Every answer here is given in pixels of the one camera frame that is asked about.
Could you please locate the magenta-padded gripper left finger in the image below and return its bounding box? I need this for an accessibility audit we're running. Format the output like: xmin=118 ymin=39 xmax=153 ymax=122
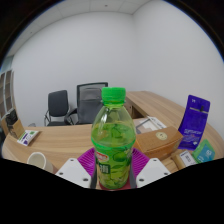
xmin=54 ymin=147 xmax=100 ymax=190

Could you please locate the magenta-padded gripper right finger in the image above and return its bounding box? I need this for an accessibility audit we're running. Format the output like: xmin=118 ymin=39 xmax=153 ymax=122
xmin=128 ymin=147 xmax=172 ymax=190

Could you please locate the green drink bottle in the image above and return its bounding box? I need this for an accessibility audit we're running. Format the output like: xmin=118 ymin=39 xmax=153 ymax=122
xmin=90 ymin=86 xmax=137 ymax=191

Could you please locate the flat round red coaster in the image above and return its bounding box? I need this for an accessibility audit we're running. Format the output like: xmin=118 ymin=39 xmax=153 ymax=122
xmin=98 ymin=181 xmax=135 ymax=192

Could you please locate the orange-brown cardboard box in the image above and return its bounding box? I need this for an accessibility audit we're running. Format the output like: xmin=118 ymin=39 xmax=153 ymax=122
xmin=134 ymin=125 xmax=184 ymax=161

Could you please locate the small tan box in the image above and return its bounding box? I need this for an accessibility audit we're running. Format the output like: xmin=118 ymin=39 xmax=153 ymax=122
xmin=170 ymin=149 xmax=198 ymax=171

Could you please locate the white and brown mug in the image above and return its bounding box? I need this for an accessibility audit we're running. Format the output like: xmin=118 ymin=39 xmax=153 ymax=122
xmin=26 ymin=151 xmax=58 ymax=175

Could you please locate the green packet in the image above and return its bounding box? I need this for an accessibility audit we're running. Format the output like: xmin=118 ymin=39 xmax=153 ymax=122
xmin=191 ymin=138 xmax=216 ymax=164

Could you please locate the white green purple leaflet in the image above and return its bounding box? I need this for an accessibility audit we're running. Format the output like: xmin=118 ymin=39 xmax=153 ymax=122
xmin=16 ymin=129 xmax=40 ymax=147

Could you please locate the purple hanging package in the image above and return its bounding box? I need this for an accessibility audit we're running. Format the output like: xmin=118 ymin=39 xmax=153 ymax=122
xmin=177 ymin=94 xmax=211 ymax=151

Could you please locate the wooden side desk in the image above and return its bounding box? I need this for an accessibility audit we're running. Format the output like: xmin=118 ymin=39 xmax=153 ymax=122
xmin=124 ymin=90 xmax=184 ymax=128

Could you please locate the large dark brown cardboard box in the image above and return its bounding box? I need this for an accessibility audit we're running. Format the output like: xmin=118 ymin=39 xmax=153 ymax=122
xmin=0 ymin=109 xmax=26 ymax=140

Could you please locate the black padded office chair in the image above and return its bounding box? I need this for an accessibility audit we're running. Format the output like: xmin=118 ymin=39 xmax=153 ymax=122
xmin=43 ymin=89 xmax=73 ymax=127

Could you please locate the black mesh office chair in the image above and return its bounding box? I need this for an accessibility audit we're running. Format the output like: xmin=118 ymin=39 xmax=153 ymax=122
xmin=66 ymin=81 xmax=109 ymax=126

